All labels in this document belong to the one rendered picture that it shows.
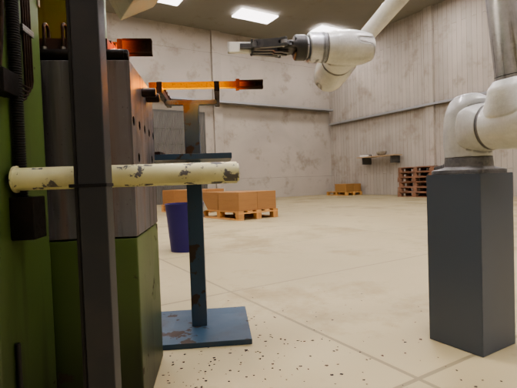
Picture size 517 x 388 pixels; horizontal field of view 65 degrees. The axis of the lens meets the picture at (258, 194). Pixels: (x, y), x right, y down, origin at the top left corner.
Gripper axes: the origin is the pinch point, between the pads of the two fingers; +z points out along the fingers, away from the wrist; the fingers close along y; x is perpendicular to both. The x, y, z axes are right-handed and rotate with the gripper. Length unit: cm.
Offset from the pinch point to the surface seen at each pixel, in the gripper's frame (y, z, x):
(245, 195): 508, -39, -62
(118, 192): -16, 33, -41
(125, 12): -43, 24, -8
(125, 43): -0.7, 32.5, 1.0
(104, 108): -59, 25, -28
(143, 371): -16, 29, -88
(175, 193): 721, 86, -59
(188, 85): 33.0, 16.9, -3.3
